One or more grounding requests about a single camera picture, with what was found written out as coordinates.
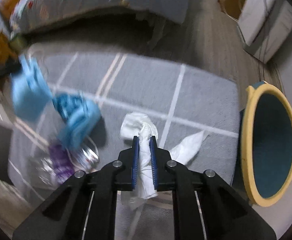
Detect teal yellow-rimmed trash bin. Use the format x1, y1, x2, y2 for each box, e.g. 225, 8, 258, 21
238, 81, 292, 207

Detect white air purifier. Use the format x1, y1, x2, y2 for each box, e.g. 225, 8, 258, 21
237, 0, 292, 64

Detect grey checked rug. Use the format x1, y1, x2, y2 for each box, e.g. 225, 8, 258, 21
8, 49, 239, 239

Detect white tissue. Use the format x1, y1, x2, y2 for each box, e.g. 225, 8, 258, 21
121, 112, 158, 210
170, 131, 210, 165

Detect teal crumpled wrapper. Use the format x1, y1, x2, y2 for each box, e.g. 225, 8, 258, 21
52, 93, 87, 122

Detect purple spray bottle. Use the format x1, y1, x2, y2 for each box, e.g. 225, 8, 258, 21
48, 141, 74, 185

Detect green can under bed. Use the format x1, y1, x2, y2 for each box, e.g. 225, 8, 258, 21
9, 33, 28, 53

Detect light blue face mask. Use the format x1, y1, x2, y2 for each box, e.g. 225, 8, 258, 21
11, 55, 52, 122

